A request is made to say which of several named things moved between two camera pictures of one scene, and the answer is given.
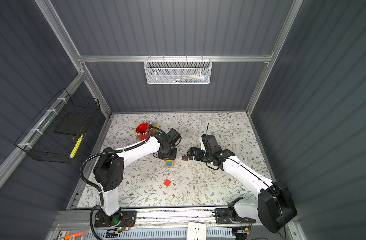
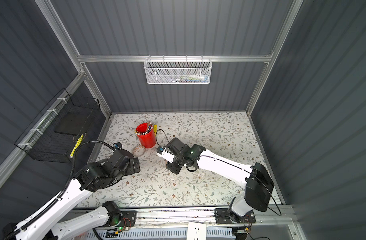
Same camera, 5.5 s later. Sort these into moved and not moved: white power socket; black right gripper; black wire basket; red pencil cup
Moved: black right gripper
Not moved: white power socket; red pencil cup; black wire basket
